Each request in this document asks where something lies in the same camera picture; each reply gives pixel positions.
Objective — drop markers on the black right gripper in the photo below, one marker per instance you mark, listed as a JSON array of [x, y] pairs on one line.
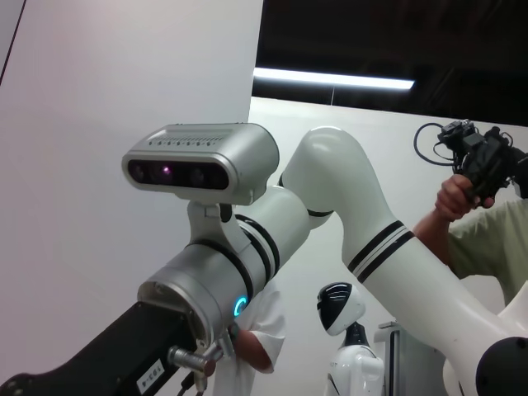
[[103, 354]]

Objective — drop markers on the black handheld controller rig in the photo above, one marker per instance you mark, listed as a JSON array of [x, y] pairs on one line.
[[486, 161]]

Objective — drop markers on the bare person forearm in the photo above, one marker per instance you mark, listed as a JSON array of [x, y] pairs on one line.
[[433, 235]]

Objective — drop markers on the bare person hand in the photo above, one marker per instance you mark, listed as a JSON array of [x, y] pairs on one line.
[[451, 198]]

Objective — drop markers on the person in white shirt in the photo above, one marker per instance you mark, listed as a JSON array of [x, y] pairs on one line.
[[268, 313]]

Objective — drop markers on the white humanoid robot black face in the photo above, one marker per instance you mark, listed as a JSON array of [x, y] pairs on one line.
[[342, 305]]

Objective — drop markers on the long ceiling light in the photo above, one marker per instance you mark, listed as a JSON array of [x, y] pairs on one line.
[[330, 78]]

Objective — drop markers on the olive green shirt person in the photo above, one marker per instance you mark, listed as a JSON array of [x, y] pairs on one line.
[[495, 247]]

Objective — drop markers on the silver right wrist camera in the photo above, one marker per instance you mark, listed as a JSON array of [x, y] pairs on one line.
[[231, 156]]

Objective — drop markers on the grey metal frame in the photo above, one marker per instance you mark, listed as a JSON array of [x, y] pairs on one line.
[[389, 363]]

